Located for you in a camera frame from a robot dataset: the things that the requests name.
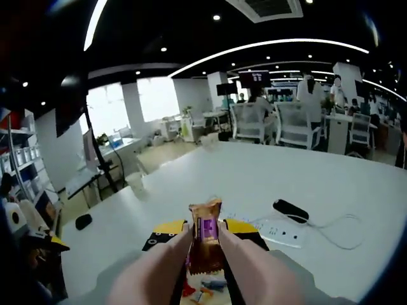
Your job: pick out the plain white paper cup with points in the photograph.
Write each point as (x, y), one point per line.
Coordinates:
(210, 143)

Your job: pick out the potted green plant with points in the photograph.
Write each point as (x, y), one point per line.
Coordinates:
(187, 110)

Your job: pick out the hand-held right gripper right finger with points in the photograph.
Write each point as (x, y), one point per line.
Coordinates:
(254, 239)

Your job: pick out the cream hexagonal container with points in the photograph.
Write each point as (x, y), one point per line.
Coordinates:
(222, 298)

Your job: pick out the black computer mouse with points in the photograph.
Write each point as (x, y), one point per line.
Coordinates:
(83, 221)

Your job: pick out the ceiling air conditioner vent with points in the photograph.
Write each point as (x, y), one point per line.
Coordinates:
(270, 8)

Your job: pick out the white storage shelf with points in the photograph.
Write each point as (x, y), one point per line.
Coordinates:
(25, 159)

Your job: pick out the long ceiling light strip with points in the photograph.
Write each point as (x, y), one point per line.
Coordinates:
(93, 25)
(302, 40)

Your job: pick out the red food packet white print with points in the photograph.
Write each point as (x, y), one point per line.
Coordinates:
(188, 289)

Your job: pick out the brown purple-label food bar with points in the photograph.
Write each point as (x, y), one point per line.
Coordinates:
(206, 235)

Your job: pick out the white mesh office chair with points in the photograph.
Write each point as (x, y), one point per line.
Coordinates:
(361, 128)
(295, 124)
(251, 120)
(197, 120)

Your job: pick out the printed white paper cup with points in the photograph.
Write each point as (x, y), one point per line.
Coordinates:
(136, 184)

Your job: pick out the clear food packet dark contents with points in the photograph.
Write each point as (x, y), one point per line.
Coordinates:
(213, 282)

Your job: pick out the computer monitor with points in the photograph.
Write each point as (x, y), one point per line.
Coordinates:
(89, 149)

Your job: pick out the hanging dark display screen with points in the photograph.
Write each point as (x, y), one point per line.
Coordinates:
(254, 77)

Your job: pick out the white power strip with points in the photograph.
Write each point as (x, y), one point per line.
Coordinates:
(283, 233)

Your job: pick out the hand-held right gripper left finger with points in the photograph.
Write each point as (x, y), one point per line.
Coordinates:
(155, 239)

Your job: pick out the desk with black legs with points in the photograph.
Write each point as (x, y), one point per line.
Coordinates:
(84, 181)

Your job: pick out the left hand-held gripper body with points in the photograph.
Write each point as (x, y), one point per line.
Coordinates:
(14, 217)

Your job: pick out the black panel on tripod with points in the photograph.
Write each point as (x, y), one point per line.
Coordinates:
(71, 105)

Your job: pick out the black screen on stand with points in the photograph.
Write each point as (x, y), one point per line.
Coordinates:
(225, 89)

